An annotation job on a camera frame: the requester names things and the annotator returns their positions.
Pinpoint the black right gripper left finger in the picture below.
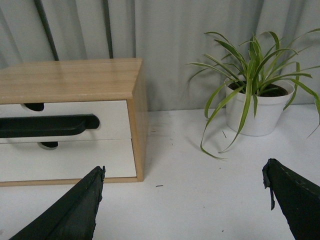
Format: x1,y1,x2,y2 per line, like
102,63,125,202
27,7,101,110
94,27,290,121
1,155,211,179
11,166,106,240

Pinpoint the green spider plant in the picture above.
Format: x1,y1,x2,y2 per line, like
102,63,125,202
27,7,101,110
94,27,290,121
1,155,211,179
186,27,320,160

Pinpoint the black drawer handle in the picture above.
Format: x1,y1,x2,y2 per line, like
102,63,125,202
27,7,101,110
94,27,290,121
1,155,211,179
0,114,100,139

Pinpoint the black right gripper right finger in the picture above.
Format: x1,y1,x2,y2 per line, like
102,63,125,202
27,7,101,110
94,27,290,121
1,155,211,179
262,158,320,240

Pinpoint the white drawer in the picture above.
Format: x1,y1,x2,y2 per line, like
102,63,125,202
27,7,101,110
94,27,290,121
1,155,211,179
0,99,133,144
0,140,137,182

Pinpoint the grey curtain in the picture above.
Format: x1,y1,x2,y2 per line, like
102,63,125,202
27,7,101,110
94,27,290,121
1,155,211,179
0,0,320,111

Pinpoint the white plant pot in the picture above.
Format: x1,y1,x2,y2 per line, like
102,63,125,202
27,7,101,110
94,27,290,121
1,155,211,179
226,80,294,136

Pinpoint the light wooden drawer cabinet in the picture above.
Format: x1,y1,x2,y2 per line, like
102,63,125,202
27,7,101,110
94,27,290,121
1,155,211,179
0,58,148,187

